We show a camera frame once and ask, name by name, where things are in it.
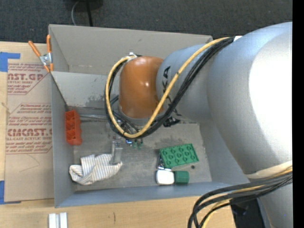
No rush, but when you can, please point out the small shiny silver object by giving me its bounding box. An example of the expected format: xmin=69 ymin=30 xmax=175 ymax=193
xmin=156 ymin=157 xmax=167 ymax=170

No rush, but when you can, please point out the grey metal bin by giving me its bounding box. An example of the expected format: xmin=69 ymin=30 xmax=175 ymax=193
xmin=48 ymin=24 xmax=250 ymax=209

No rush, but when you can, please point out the green toy building plate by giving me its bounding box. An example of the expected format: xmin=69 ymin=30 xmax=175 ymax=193
xmin=158 ymin=143 xmax=200 ymax=169

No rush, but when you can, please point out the white bottle with green cap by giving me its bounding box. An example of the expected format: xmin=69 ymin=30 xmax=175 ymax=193
xmin=155 ymin=169 xmax=190 ymax=186

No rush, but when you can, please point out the black cylinder on white bracket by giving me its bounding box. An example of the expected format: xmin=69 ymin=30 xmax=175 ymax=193
xmin=163 ymin=117 xmax=181 ymax=128

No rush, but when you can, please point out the orange toy brick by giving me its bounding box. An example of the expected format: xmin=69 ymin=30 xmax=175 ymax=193
xmin=65 ymin=110 xmax=83 ymax=146

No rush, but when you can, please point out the white striped cloth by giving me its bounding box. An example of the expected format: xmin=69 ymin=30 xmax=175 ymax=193
xmin=68 ymin=153 xmax=124 ymax=186

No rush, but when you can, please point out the brown cardboard board, red print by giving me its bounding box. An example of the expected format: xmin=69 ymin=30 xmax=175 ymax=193
xmin=0 ymin=41 xmax=56 ymax=203

